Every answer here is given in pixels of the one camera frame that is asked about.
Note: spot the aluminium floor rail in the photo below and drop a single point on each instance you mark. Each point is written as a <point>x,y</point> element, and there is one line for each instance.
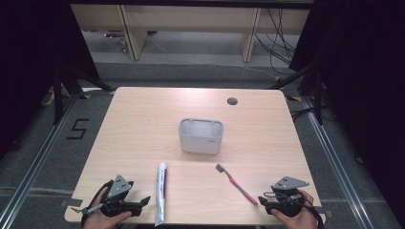
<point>35,165</point>
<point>334,165</point>

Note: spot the pink toothbrush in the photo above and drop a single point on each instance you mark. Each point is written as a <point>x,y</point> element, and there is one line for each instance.
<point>237,185</point>

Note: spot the black metal stand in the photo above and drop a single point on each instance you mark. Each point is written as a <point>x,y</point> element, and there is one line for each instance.
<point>58,95</point>
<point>318,95</point>

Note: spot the white toothbrush holder box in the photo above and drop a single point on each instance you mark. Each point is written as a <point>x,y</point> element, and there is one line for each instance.
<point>200,143</point>

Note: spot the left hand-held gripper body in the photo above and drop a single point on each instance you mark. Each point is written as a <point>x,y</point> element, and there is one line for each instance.
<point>118,187</point>

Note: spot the person's right hand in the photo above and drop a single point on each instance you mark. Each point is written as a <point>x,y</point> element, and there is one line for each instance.
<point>299,219</point>

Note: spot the white toothpaste tube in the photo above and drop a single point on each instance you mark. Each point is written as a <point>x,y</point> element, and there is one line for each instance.
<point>161,191</point>

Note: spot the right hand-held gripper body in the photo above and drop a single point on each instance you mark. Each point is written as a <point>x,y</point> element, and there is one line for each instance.
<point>288,194</point>

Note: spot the person's left hand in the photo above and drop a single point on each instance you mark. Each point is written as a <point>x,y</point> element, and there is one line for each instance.
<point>98,219</point>

